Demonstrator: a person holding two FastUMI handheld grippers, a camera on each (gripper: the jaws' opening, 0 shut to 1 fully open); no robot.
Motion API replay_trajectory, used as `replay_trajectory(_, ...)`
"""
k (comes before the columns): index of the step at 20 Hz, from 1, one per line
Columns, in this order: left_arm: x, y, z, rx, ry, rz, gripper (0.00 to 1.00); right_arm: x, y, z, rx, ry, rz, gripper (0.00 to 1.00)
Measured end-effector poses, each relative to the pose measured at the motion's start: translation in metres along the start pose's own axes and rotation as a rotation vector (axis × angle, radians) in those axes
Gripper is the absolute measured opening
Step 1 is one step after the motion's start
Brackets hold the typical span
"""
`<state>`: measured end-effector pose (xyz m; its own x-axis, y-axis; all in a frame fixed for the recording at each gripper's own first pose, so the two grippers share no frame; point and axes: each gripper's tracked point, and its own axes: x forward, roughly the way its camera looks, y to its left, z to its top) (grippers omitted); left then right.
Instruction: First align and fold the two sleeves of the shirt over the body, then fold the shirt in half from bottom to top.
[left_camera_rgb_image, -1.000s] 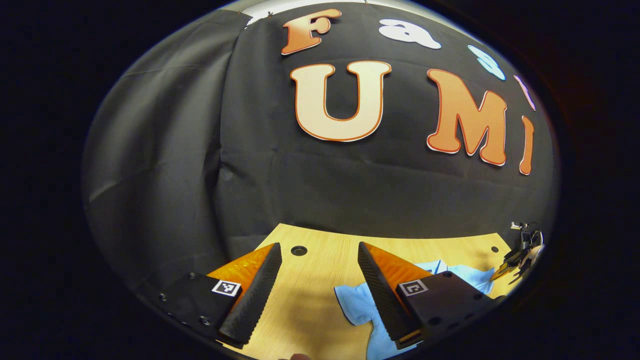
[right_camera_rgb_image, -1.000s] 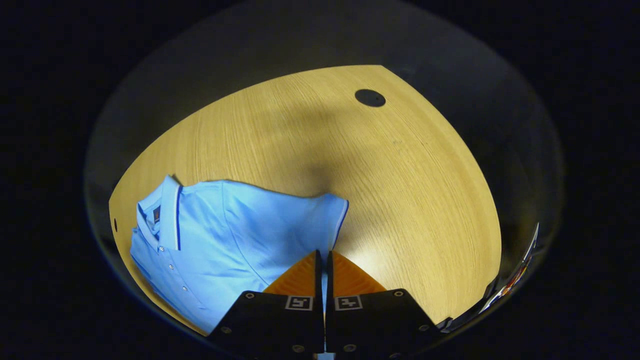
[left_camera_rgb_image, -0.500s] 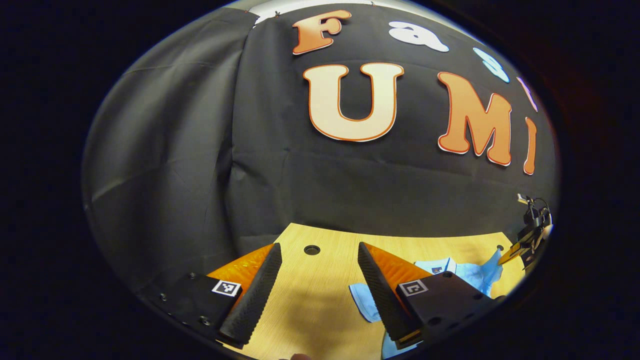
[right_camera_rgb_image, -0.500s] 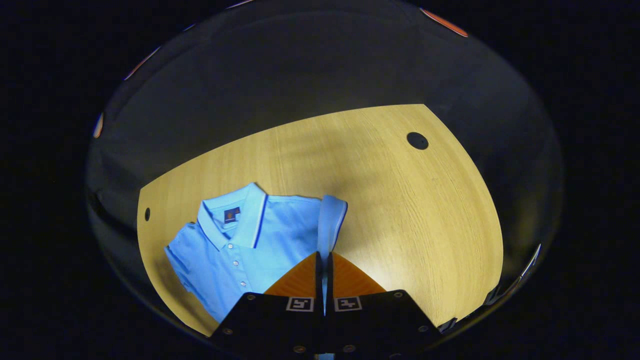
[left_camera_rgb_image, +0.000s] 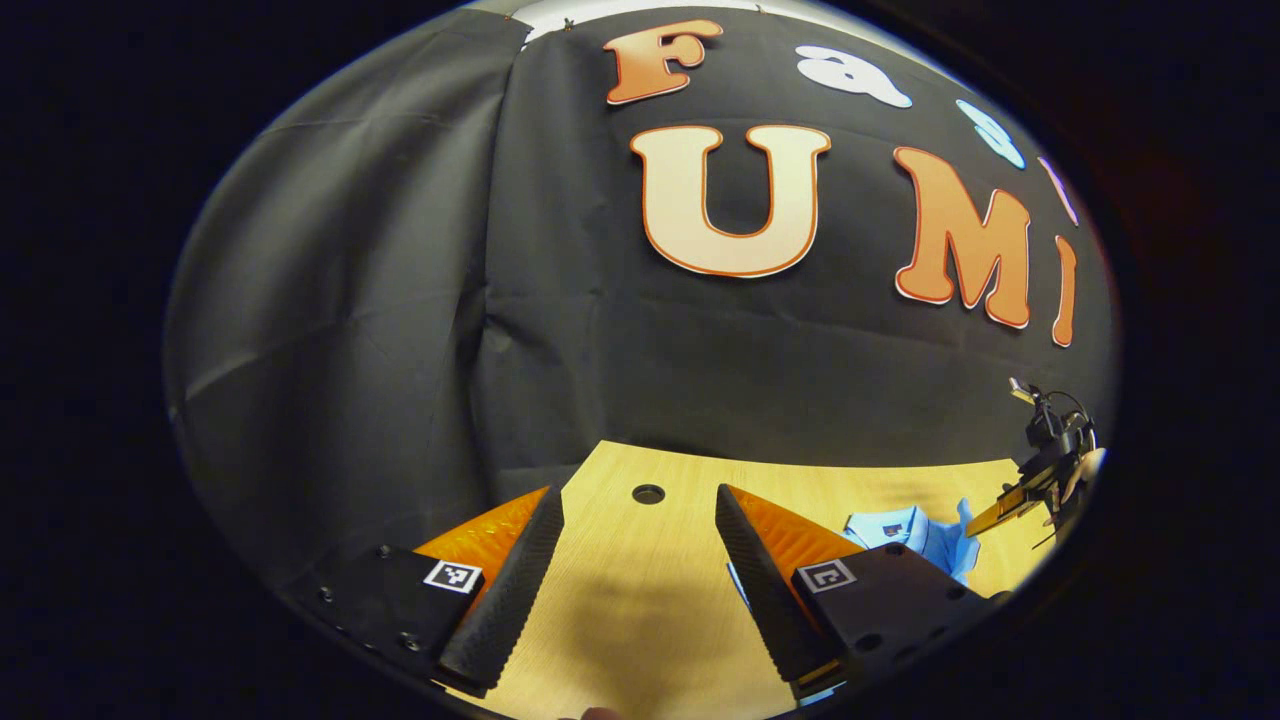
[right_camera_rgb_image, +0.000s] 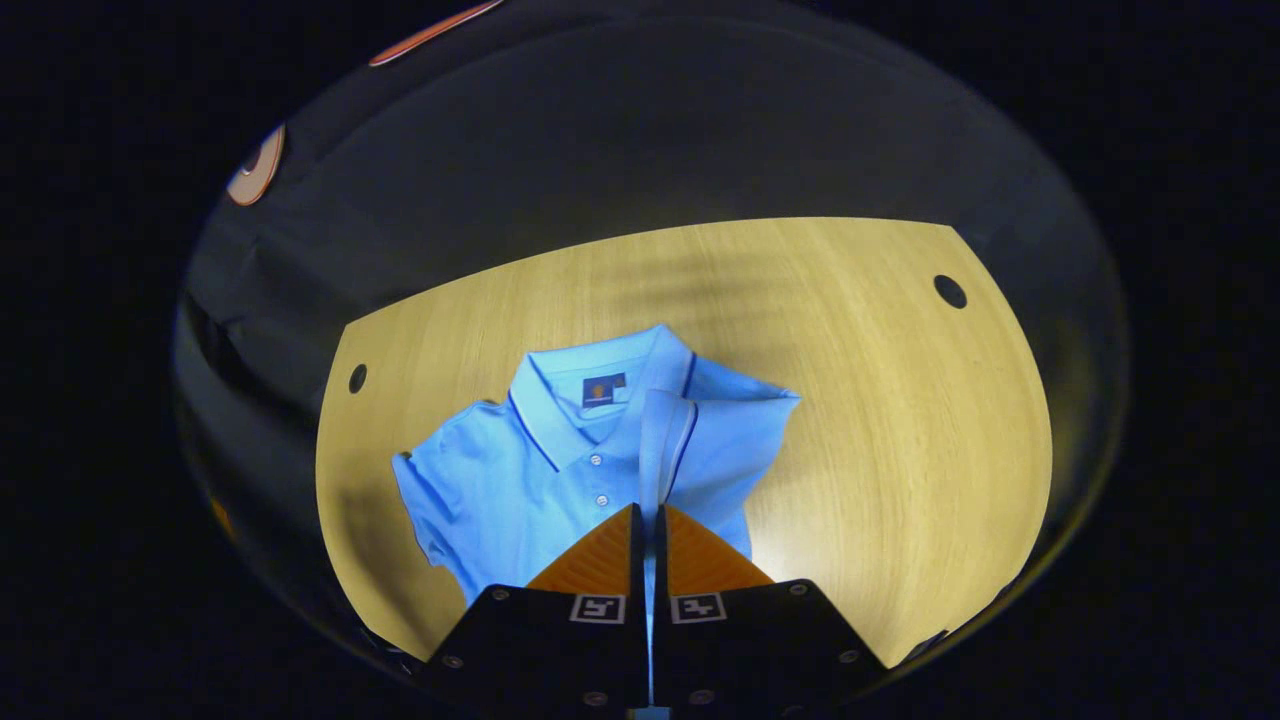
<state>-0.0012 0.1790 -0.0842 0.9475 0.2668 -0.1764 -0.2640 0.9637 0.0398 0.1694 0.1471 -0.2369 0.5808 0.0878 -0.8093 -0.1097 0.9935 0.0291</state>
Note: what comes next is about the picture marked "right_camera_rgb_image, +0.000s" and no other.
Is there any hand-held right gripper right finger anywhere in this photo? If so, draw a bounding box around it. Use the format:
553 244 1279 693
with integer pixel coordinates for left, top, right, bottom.
655 504 889 713

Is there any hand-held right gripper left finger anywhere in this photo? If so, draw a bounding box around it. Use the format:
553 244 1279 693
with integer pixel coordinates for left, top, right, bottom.
418 503 649 713

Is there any light blue T-shirt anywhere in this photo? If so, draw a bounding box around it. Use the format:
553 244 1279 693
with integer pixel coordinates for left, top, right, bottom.
391 323 802 720

